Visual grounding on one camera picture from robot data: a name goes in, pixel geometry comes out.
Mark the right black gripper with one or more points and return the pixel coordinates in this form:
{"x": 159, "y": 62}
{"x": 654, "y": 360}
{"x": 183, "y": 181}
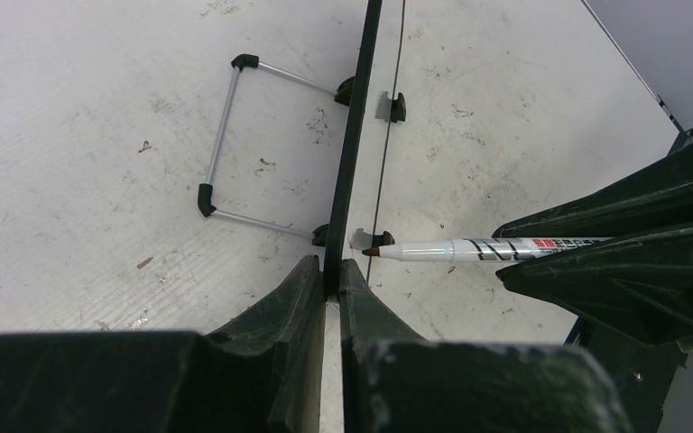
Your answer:
{"x": 641, "y": 287}

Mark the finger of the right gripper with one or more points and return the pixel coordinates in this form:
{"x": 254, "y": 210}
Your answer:
{"x": 659, "y": 195}

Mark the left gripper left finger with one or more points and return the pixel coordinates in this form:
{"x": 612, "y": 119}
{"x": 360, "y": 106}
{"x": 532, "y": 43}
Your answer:
{"x": 260, "y": 372}

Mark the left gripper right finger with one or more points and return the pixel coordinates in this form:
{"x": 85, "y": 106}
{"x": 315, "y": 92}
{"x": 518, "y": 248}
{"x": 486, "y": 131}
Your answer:
{"x": 395, "y": 380}

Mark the white marker pen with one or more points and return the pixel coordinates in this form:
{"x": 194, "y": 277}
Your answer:
{"x": 475, "y": 250}

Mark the small black-framed whiteboard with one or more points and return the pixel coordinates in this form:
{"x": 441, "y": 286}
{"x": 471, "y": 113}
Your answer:
{"x": 374, "y": 105}

